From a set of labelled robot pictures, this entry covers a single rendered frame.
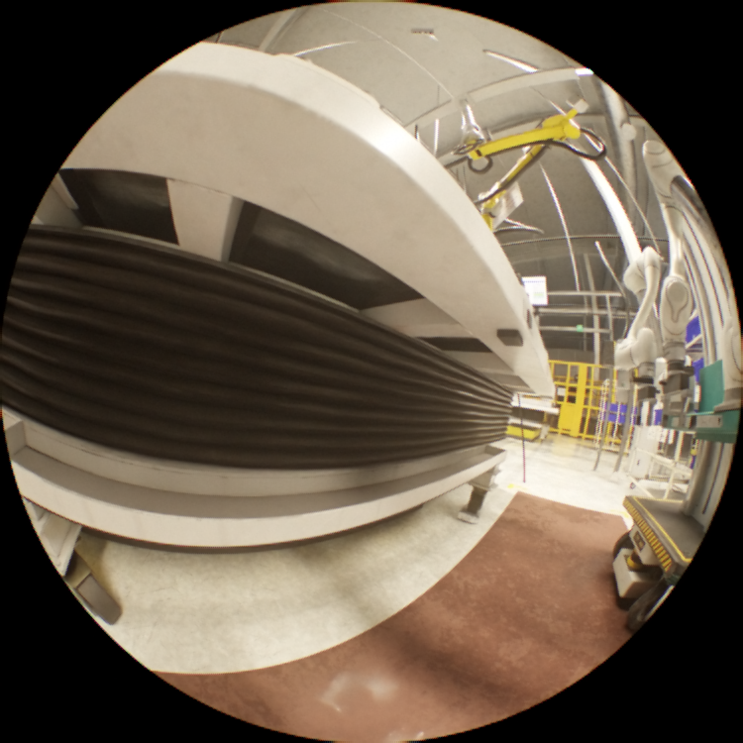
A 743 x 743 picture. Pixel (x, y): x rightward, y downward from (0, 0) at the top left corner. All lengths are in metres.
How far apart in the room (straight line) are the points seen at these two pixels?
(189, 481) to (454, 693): 0.72
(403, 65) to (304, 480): 9.86
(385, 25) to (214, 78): 9.61
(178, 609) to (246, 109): 0.81
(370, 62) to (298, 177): 9.63
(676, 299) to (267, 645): 1.23
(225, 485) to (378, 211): 0.45
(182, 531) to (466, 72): 10.01
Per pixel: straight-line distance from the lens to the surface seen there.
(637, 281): 1.57
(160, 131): 0.23
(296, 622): 0.70
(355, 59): 9.87
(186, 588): 0.76
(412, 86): 9.78
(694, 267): 1.56
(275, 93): 0.17
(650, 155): 1.09
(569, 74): 2.86
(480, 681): 0.74
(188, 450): 0.43
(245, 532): 0.34
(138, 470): 0.45
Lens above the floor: 0.63
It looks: 3 degrees up
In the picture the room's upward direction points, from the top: 12 degrees clockwise
